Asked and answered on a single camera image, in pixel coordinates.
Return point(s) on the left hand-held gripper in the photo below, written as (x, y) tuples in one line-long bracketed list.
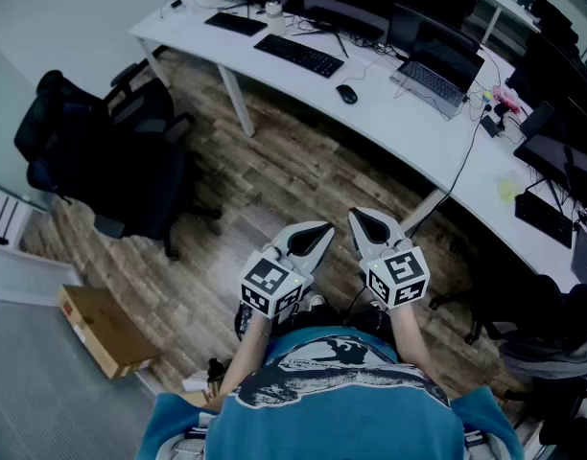
[(267, 278)]

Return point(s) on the small yellow blue ball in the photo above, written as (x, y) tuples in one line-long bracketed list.
[(487, 96)]

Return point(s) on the wide black keyboard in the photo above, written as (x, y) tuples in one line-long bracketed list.
[(298, 55)]

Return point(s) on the black computer mouse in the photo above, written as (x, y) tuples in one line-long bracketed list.
[(346, 94)]

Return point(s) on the small black adapter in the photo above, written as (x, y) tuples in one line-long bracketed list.
[(177, 4)]

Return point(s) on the grey open laptop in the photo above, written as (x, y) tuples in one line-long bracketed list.
[(435, 82)]

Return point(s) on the black swivel chair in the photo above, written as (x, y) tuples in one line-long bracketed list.
[(557, 396)]

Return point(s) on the black power adapter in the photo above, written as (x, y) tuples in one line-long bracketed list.
[(490, 126)]

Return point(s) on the short black keyboard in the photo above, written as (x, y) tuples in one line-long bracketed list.
[(236, 23)]

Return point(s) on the white cup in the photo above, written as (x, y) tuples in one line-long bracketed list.
[(275, 17)]

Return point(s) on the yellow-green cloth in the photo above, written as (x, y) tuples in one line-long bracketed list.
[(508, 190)]

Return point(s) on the person's right forearm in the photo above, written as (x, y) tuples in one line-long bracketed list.
[(408, 338)]

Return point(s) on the person's left forearm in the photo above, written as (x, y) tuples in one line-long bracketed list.
[(248, 348)]

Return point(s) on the pink plastic item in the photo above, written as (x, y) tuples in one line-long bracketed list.
[(505, 98)]

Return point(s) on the black mesh-back office chair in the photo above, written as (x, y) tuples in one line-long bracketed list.
[(140, 108)]

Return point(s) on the black monitor with stand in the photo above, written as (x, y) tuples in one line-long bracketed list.
[(557, 161)]

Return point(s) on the person's black white sneaker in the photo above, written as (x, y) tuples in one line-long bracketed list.
[(316, 301)]

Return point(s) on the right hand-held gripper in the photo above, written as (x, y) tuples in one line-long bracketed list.
[(396, 276)]

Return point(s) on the closed cardboard box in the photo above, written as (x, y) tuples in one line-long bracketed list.
[(106, 328)]

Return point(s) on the dark closed laptop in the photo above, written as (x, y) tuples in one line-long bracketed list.
[(586, 257)]

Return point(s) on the black square-backed monitor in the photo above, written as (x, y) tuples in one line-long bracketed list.
[(552, 75)]

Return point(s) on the black padded office chair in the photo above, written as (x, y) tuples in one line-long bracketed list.
[(130, 185)]

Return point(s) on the person's blue printed t-shirt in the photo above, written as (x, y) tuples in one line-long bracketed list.
[(322, 424)]

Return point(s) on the white slatted rack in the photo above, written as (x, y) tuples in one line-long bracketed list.
[(6, 213)]

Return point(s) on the black phone on stand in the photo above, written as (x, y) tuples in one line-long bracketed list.
[(501, 110)]

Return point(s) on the compact black keyboard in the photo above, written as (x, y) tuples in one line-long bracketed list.
[(543, 219)]

